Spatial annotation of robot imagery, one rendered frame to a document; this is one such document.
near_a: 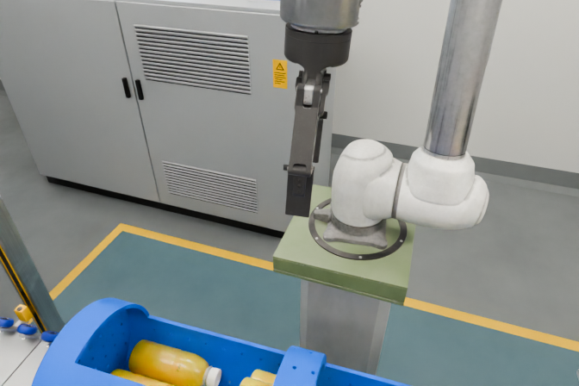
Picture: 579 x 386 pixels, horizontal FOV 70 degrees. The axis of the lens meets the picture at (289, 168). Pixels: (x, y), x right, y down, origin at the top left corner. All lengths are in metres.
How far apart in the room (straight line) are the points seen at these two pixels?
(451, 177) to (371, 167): 0.19
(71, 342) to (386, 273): 0.72
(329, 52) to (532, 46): 2.86
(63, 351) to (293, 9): 0.69
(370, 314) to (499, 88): 2.36
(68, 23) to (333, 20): 2.36
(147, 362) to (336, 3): 0.82
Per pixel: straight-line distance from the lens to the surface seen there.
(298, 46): 0.46
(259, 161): 2.37
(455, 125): 1.02
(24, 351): 1.32
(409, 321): 2.41
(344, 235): 1.19
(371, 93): 3.38
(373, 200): 1.09
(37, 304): 1.73
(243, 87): 2.18
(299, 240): 1.20
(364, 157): 1.06
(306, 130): 0.44
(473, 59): 0.98
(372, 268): 1.14
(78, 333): 0.88
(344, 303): 1.30
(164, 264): 2.69
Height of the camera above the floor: 1.89
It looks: 34 degrees down
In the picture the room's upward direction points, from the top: straight up
